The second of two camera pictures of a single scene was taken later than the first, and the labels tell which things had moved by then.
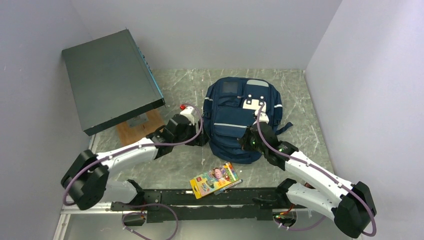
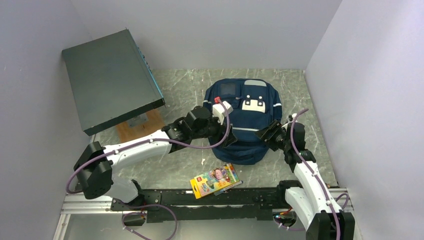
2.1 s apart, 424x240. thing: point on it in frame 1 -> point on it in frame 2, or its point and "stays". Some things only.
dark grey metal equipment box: (112, 82) stays
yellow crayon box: (213, 180) stays
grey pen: (221, 190) stays
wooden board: (137, 128) stays
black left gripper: (201, 140) -> (221, 129)
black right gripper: (244, 140) -> (274, 128)
